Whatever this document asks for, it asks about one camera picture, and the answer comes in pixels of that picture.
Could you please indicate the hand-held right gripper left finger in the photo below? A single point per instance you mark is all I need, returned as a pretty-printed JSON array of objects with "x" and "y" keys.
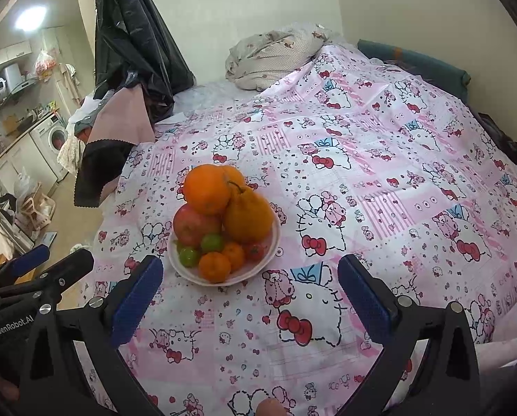
[{"x": 135, "y": 299}]

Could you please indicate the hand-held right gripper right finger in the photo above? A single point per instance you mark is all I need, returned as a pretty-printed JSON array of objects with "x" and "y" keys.
[{"x": 366, "y": 303}]

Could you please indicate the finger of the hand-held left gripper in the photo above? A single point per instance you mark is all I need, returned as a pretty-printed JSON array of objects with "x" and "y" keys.
[
  {"x": 74, "y": 262},
  {"x": 29, "y": 260}
]

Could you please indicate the small green fruit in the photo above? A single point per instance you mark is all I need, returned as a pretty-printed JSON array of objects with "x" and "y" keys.
[
  {"x": 211, "y": 242},
  {"x": 188, "y": 256}
]

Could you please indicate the small tangerine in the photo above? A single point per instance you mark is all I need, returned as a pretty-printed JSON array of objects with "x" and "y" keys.
[
  {"x": 214, "y": 267},
  {"x": 234, "y": 255}
]

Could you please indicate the pale pink plate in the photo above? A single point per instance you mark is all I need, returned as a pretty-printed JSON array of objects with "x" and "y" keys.
[{"x": 258, "y": 268}]

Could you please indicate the red tomato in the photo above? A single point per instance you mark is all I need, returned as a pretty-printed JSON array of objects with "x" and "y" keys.
[{"x": 255, "y": 252}]

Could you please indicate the large round orange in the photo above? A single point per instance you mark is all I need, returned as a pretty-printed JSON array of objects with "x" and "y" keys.
[{"x": 206, "y": 188}]

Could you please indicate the medium orange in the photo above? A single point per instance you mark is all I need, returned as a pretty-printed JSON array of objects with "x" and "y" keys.
[{"x": 236, "y": 175}]

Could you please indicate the person's right hand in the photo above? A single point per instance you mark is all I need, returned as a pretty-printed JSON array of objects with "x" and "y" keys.
[{"x": 270, "y": 408}]

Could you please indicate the wooden rack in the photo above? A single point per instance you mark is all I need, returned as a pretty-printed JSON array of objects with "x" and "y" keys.
[{"x": 35, "y": 210}]

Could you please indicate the black cloth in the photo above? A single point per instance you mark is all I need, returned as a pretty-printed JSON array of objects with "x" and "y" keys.
[{"x": 98, "y": 173}]

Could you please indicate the red apple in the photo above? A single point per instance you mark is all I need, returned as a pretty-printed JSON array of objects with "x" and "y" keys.
[{"x": 195, "y": 225}]

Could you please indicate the floral hanging cloth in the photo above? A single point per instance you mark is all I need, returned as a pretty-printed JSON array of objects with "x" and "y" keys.
[{"x": 70, "y": 156}]

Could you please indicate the pink cartoon printed blanket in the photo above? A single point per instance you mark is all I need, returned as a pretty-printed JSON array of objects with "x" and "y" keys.
[{"x": 371, "y": 190}]

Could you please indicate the white washing machine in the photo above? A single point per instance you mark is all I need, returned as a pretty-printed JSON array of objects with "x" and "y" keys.
[{"x": 50, "y": 143}]

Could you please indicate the pear-shaped orange with stem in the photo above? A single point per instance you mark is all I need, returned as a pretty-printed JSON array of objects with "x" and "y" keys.
[{"x": 247, "y": 216}]

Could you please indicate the red and white plastic bag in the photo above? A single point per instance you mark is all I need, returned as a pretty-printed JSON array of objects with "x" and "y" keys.
[{"x": 46, "y": 66}]

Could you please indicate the dark cloth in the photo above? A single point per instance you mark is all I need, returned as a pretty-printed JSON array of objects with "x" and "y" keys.
[{"x": 503, "y": 143}]

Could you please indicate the black plastic sheet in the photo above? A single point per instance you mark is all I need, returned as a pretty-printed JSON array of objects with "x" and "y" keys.
[{"x": 133, "y": 39}]

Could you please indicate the ceiling light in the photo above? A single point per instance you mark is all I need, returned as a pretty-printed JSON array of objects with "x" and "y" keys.
[{"x": 31, "y": 17}]

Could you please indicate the teal cushion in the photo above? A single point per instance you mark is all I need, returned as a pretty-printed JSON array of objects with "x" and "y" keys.
[{"x": 414, "y": 63}]

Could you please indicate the patterned pillow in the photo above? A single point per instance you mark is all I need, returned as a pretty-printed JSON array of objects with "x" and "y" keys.
[{"x": 271, "y": 56}]

